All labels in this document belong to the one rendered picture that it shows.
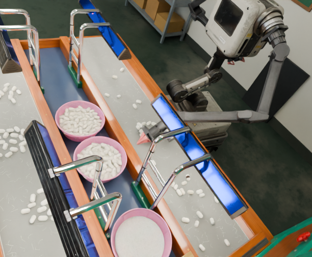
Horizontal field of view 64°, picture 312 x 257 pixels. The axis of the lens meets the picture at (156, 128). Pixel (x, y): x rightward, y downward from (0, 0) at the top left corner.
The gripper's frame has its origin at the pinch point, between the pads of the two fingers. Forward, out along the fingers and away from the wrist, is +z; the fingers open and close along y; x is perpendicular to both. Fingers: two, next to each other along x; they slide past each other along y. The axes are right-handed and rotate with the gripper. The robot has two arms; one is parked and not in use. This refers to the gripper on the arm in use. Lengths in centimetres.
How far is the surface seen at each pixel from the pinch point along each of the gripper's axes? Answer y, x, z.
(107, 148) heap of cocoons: -3.7, -9.7, 14.0
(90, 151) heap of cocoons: -4.8, -15.7, 20.7
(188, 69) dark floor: -130, 169, -77
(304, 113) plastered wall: 8, 169, -140
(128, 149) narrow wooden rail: 2.2, -5.2, 5.2
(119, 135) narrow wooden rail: -8.3, -5.6, 5.9
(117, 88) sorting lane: -46.3, 7.8, -5.1
